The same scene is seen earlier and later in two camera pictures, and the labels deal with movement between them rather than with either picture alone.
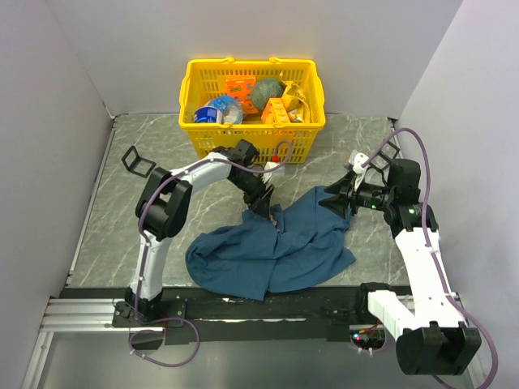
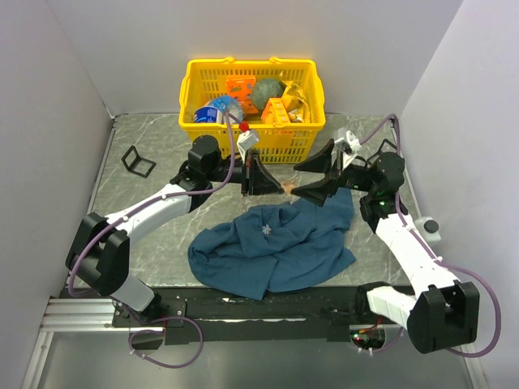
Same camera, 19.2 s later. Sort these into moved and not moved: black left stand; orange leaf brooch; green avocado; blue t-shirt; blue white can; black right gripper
Moved: black right gripper; orange leaf brooch
Not moved: blue t-shirt; black left stand; green avocado; blue white can
